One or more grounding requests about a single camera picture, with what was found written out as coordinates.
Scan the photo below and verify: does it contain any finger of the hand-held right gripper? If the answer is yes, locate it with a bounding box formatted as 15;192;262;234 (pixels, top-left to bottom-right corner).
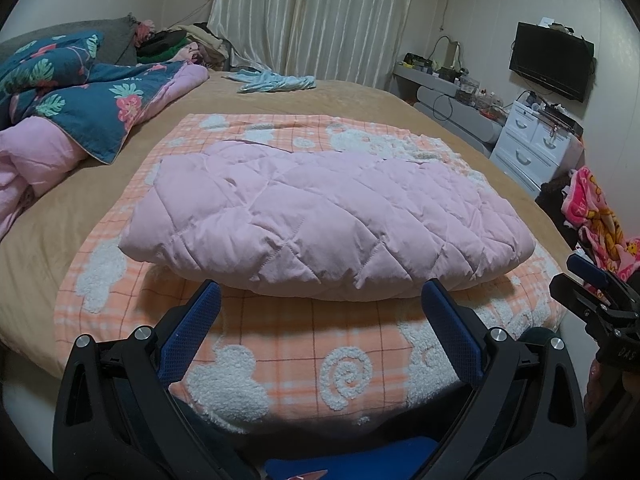
549;274;621;333
566;253;640;311

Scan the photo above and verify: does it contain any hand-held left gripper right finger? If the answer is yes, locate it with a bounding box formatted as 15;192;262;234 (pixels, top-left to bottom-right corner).
415;278;588;480

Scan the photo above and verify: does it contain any pink cartoon towel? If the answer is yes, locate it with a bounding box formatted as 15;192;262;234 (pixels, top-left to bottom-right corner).
560;165;640;283

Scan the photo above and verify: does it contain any pile of clothes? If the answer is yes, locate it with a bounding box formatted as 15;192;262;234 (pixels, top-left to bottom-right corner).
132;20;233;73

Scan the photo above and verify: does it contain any grey desk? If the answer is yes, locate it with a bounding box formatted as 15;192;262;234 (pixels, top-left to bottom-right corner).
392;62;503;148

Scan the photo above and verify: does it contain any cream curtain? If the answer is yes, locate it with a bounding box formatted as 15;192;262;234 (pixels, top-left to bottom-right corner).
207;0;418;88

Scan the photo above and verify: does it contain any pink quilted jacket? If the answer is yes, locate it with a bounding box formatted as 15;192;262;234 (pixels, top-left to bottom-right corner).
117;139;536;303

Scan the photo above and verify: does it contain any black wall television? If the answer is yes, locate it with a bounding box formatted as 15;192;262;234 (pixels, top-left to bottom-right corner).
509;21;596;103

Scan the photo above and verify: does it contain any dark cloth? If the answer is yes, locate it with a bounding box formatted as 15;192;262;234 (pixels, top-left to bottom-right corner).
536;170;576;246

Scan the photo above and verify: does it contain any light blue garment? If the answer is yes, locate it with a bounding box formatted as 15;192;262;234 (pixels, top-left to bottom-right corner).
222;67;317;93

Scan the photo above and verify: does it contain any white drawer cabinet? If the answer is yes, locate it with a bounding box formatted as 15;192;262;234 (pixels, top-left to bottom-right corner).
490;91;585;196

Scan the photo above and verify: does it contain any grey pillow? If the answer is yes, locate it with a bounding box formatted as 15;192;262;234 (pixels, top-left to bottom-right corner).
0;15;138;68

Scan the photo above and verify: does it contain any assorted desk clutter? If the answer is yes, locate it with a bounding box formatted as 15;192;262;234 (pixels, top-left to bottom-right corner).
402;35;508;121

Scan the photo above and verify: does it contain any blue floral duvet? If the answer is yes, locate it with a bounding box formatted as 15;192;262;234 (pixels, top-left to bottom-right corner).
0;30;210;241

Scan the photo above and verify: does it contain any orange checked blanket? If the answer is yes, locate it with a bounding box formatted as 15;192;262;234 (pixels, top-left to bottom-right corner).
52;112;568;436

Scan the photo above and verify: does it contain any blue cloth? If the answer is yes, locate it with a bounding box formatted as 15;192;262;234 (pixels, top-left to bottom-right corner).
264;435;441;480

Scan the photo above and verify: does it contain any bed with tan sheet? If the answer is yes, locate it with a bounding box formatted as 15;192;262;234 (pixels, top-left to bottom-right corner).
0;70;576;386

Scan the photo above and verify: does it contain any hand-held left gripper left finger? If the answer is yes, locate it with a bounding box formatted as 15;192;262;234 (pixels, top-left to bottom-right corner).
52;278;249;480

